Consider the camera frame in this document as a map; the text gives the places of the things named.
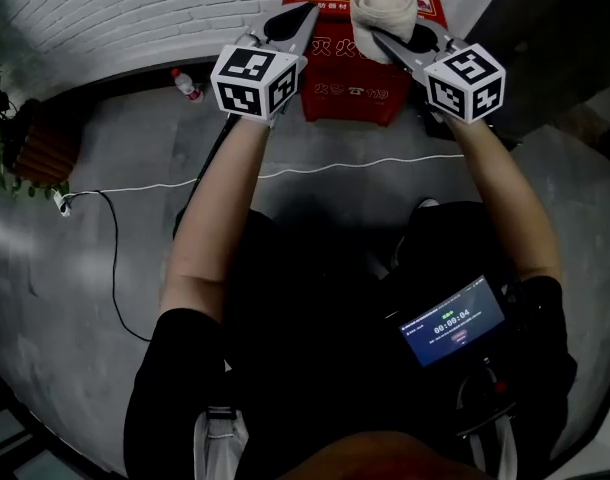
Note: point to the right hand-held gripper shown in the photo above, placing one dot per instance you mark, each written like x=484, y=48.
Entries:
x=465, y=83

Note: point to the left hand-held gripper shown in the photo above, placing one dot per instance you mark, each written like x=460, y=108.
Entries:
x=255, y=83

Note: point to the white towel cloth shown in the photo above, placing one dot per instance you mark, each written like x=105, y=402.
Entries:
x=380, y=13

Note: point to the red fire extinguisher box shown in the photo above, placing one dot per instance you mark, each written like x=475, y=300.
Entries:
x=345, y=88

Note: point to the person's right forearm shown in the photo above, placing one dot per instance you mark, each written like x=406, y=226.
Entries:
x=505, y=193

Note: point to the person's left forearm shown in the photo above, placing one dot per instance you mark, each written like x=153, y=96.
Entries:
x=225, y=203

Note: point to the clear plastic bottle red cap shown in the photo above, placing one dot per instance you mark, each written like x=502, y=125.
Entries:
x=186, y=85

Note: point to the white shoe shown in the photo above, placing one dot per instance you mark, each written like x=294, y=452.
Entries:
x=427, y=203

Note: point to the brown slatted wooden planter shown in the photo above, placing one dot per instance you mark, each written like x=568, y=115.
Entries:
x=45, y=148

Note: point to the chest-worn screen device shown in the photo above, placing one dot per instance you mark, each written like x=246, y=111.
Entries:
x=450, y=323

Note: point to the white power strip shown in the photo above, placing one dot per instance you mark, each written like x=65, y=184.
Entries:
x=62, y=205

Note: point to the person's black clothing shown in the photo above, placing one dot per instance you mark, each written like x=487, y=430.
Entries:
x=310, y=343

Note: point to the red round knob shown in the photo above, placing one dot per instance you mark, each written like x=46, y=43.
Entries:
x=501, y=387

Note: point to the black framed glass door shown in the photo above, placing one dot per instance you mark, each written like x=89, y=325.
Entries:
x=10, y=433

